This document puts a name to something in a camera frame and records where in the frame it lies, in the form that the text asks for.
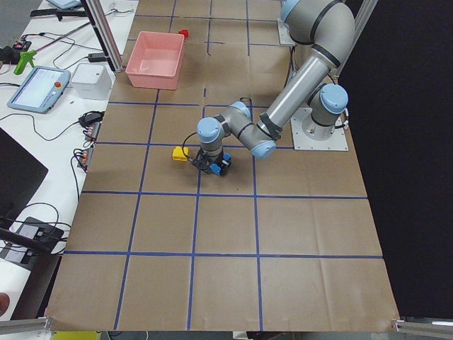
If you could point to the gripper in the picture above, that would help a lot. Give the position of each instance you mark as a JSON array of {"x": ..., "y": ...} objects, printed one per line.
[{"x": 216, "y": 159}]

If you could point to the blue toy block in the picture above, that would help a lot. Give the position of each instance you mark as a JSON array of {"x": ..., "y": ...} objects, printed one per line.
[{"x": 221, "y": 164}]

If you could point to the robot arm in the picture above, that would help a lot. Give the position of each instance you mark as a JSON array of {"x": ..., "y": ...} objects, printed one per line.
[{"x": 328, "y": 27}]

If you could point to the pink plastic box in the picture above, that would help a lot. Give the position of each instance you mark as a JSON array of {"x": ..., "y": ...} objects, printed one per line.
[{"x": 156, "y": 60}]

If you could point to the white cube box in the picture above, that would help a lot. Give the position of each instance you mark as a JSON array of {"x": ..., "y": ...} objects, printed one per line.
[{"x": 91, "y": 81}]

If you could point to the yellow toy block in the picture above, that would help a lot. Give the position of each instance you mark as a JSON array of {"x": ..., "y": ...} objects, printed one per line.
[{"x": 180, "y": 154}]

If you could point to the red toy block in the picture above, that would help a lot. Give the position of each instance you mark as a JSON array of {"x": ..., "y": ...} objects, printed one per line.
[{"x": 184, "y": 32}]

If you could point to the black power adapter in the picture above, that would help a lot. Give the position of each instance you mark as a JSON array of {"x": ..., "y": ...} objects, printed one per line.
[{"x": 96, "y": 57}]

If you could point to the teach pendant tablet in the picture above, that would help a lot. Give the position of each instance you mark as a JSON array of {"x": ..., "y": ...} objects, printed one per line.
[{"x": 40, "y": 90}]

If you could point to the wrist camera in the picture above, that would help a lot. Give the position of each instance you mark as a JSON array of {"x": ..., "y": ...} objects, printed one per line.
[{"x": 199, "y": 160}]

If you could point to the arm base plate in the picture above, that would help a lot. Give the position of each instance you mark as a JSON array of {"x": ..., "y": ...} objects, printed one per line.
[
  {"x": 309, "y": 136},
  {"x": 283, "y": 34}
]

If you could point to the aluminium frame post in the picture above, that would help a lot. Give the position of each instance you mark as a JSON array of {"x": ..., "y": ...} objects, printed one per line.
[{"x": 99, "y": 23}]

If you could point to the green handled grabber tool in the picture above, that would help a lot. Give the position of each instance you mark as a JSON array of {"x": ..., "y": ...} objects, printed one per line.
[{"x": 27, "y": 57}]

